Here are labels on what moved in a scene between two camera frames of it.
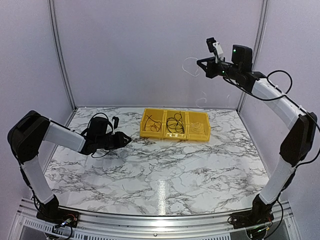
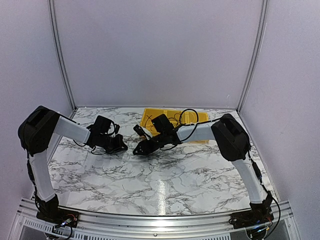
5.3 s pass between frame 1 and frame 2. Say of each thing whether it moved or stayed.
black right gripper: moved
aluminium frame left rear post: stayed
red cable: stayed
